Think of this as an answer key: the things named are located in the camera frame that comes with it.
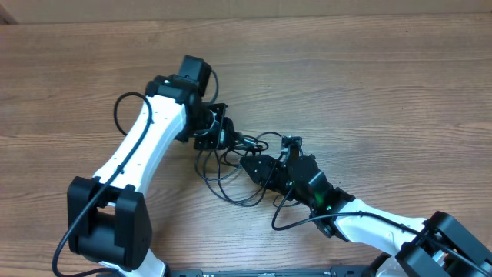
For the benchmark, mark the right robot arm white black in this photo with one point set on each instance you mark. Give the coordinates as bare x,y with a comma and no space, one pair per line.
437,246

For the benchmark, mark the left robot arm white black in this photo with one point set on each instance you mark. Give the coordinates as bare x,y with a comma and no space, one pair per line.
108,220

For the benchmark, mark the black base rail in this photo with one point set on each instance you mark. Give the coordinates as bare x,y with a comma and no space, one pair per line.
335,271

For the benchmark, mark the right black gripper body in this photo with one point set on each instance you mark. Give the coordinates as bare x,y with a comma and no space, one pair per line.
282,174

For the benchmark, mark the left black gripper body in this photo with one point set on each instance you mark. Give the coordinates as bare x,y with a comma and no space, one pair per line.
216,136

